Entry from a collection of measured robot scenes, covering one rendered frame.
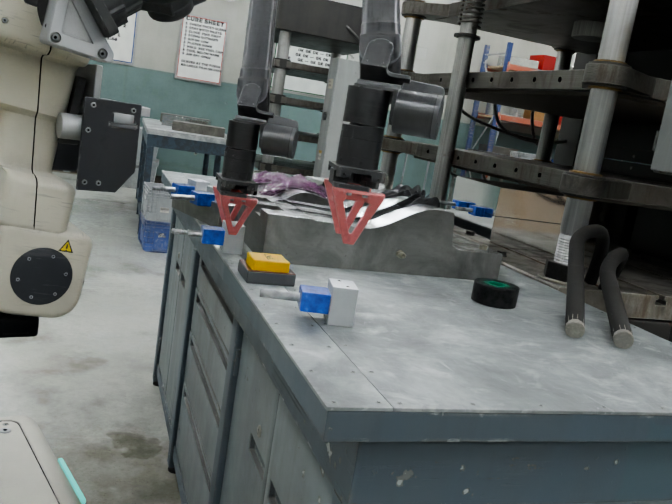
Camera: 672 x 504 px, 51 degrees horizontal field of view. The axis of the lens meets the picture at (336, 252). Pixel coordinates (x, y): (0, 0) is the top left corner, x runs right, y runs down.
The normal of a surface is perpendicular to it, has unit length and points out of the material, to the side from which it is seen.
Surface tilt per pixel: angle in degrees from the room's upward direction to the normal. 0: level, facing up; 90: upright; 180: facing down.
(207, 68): 90
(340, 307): 90
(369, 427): 90
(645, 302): 90
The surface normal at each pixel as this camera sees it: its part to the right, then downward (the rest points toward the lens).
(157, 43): 0.28, 0.22
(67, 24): 0.57, 0.24
